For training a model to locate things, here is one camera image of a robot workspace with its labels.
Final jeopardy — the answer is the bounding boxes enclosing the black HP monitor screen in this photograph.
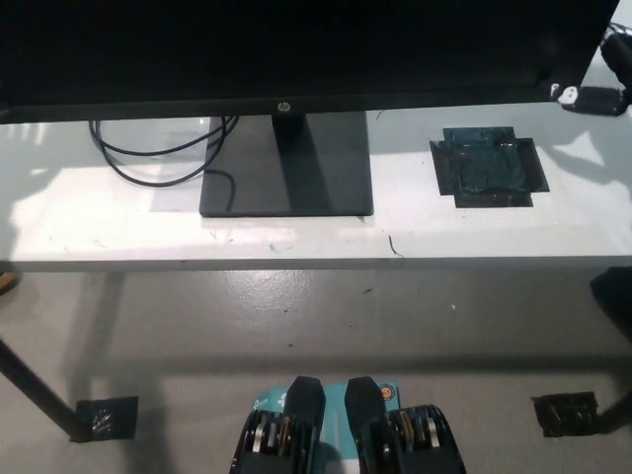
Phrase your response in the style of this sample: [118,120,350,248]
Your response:
[0,0,621,124]

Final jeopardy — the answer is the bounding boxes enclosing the black monitor stand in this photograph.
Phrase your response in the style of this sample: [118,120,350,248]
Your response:
[198,111,375,219]

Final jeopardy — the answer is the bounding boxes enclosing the robot right black body block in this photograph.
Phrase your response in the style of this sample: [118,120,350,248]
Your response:
[344,376,468,474]

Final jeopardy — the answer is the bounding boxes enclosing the robot black body block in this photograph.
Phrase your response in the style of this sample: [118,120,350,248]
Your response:
[229,375,328,474]
[344,376,468,474]

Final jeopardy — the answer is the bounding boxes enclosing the black bulky object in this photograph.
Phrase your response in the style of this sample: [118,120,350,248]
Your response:
[589,266,632,343]

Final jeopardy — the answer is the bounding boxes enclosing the brown round object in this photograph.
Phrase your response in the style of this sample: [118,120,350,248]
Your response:
[0,269,22,298]

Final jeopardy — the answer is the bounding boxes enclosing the black tape patch on table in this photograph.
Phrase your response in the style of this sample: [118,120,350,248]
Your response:
[428,125,551,209]

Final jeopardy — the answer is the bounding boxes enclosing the black cable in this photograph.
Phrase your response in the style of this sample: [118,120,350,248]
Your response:
[88,116,239,189]
[90,116,228,158]

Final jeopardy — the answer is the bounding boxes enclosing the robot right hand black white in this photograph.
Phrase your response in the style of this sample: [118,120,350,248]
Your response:
[550,22,632,119]

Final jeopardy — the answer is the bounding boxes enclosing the black table leg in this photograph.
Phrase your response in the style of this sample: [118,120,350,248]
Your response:
[0,338,86,443]
[595,383,632,435]

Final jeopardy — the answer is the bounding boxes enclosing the robot left black body block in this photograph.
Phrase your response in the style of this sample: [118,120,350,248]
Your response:
[229,375,328,474]

